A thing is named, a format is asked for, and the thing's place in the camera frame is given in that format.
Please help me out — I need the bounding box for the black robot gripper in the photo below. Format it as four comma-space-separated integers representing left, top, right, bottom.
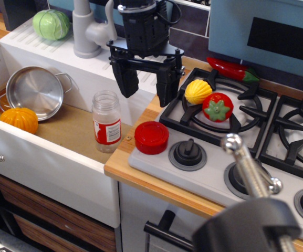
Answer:
107, 1, 184, 107

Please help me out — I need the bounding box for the red plastic cap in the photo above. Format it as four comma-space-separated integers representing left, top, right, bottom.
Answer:
134, 121, 169, 155

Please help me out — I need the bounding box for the yellow toy squash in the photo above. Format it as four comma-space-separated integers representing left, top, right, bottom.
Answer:
184, 79, 212, 104

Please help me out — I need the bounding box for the clear plastic jar red label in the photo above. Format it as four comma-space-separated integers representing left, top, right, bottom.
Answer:
92, 90, 122, 153

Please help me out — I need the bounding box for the black left burner grate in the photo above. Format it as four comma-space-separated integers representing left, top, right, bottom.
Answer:
159, 68, 277, 157

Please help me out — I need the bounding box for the black burner grate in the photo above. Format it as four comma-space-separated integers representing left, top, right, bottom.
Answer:
259, 96, 303, 178
159, 68, 277, 157

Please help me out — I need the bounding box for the grey toy faucet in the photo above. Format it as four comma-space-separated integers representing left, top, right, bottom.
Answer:
72, 0, 118, 58

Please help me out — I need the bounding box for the red toy tomato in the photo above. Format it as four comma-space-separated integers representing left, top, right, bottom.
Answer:
202, 92, 234, 123

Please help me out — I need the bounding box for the black left stove knob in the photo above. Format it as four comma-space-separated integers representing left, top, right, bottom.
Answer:
168, 139, 207, 172

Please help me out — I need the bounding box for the red toy chili pepper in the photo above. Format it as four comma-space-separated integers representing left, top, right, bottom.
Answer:
206, 57, 260, 83

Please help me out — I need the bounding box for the green toy cabbage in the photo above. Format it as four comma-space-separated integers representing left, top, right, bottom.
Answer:
33, 9, 70, 41

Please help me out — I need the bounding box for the stainless steel pot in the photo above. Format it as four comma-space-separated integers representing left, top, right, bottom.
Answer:
4, 66, 73, 121

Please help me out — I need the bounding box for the white toy sink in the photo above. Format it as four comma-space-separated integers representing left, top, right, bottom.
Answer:
0, 18, 157, 228

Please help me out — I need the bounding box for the orange toy pumpkin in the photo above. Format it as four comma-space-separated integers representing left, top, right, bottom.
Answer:
0, 108, 38, 134

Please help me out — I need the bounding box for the black middle stove knob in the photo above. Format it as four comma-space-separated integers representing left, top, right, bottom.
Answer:
223, 159, 273, 202

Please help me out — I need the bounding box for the light blue microwave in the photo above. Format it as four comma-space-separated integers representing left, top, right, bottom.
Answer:
208, 1, 303, 77

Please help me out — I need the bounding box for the black right burner grate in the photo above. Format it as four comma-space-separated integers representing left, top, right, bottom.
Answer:
259, 96, 303, 178

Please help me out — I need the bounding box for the upper wooden drawer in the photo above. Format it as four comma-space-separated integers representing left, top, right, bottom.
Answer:
0, 175, 116, 251

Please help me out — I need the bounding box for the wooden drawer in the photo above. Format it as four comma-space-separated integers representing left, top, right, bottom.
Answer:
0, 175, 116, 251
12, 213, 89, 252

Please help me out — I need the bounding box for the metal clamp with black body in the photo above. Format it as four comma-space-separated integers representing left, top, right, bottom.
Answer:
193, 133, 301, 251

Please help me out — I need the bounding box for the lower wooden drawer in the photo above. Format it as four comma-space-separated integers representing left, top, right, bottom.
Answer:
12, 213, 89, 252

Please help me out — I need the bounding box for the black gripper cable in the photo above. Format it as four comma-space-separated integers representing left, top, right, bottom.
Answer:
156, 0, 182, 26

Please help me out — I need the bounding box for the black oven door handle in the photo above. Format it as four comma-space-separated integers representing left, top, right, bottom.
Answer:
143, 210, 193, 251

